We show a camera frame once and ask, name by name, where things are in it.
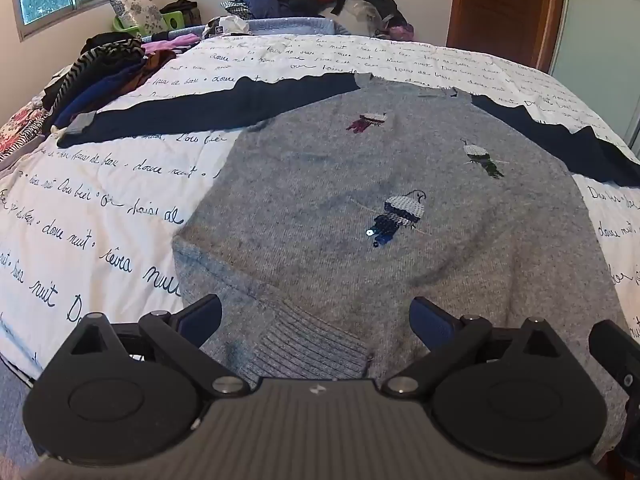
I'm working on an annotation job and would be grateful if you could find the red floral sheet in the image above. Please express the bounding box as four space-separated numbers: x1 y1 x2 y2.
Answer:
0 100 56 161

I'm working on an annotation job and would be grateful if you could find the grey sweater with navy sleeves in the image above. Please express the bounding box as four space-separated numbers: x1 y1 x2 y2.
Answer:
56 72 640 466

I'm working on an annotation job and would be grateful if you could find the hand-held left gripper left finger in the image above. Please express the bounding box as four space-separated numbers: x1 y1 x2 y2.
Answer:
65 294 251 400

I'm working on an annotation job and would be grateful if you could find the pink garment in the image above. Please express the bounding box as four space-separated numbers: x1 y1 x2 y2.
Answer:
140 34 201 57

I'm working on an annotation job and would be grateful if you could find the frosted glass wardrobe door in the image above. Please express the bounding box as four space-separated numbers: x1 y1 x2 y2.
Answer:
547 0 640 151

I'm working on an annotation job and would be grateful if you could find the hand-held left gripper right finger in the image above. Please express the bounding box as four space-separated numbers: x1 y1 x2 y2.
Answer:
382 296 573 401

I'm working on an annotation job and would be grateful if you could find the white script-printed bedspread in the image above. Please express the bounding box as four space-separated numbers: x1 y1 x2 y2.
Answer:
0 34 640 381

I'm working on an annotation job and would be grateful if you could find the brown wooden door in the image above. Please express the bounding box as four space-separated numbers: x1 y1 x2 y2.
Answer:
446 0 571 73

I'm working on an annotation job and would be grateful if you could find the black bag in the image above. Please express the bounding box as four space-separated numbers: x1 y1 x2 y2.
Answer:
160 0 202 23

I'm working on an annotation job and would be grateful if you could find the floral pillow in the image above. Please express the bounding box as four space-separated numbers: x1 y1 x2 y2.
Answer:
109 0 166 37

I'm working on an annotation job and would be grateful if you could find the row of dark folded clothes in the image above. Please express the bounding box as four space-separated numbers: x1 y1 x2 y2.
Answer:
42 31 176 131

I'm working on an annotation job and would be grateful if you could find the green plastic chair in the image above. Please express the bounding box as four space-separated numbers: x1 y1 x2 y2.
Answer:
112 9 187 37

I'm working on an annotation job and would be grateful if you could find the light blue knitted blanket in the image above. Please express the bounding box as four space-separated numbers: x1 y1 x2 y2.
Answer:
200 17 351 38

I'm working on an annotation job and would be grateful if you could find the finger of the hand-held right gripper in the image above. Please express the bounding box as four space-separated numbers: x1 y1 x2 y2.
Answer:
588 319 640 403

